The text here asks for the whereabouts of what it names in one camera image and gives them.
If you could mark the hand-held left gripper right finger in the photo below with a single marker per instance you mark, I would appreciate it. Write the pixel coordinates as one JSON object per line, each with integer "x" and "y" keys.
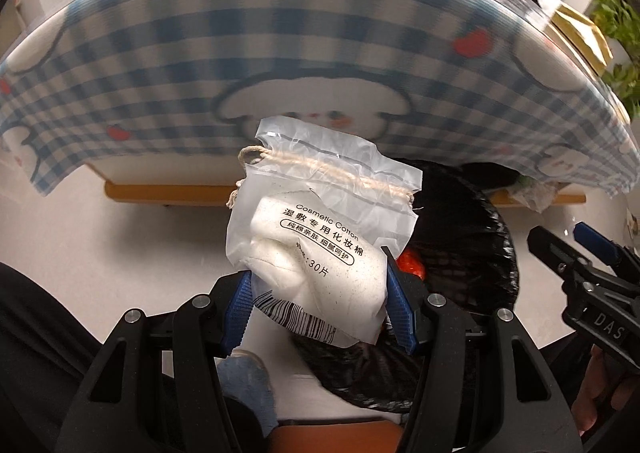
{"x": 400, "y": 313}

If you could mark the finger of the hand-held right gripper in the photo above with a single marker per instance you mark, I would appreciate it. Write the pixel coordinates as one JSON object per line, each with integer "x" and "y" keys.
{"x": 565, "y": 258}
{"x": 600, "y": 243}

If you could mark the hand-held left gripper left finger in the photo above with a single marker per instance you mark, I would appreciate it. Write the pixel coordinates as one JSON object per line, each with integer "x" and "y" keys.
{"x": 240, "y": 308}

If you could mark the red plastic bag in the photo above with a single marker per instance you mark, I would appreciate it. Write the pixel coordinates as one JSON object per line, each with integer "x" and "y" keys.
{"x": 411, "y": 263}

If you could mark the bin with black liner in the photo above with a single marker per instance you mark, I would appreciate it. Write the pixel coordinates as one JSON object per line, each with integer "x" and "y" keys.
{"x": 465, "y": 253}

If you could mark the person's right hand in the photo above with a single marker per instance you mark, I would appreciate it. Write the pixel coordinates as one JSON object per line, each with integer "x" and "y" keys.
{"x": 600, "y": 388}

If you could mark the clear plastic bag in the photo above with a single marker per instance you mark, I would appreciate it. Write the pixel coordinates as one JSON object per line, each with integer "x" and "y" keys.
{"x": 532, "y": 195}

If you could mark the person's dark trouser leg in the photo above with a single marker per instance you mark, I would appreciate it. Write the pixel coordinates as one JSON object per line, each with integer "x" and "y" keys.
{"x": 40, "y": 343}
{"x": 560, "y": 363}

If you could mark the blue sock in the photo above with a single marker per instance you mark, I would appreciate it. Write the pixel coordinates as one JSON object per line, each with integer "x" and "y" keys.
{"x": 245, "y": 383}

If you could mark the brown wooden stool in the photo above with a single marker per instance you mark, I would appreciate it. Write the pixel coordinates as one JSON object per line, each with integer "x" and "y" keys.
{"x": 335, "y": 435}

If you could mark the gold foil packet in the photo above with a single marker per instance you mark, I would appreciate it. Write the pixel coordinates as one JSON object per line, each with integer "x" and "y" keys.
{"x": 580, "y": 38}

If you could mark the green potted plant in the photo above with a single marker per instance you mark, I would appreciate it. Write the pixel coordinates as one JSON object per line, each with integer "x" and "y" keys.
{"x": 620, "y": 33}

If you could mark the blue checked bear tablecloth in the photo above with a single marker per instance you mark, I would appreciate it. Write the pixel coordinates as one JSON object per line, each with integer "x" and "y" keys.
{"x": 250, "y": 33}

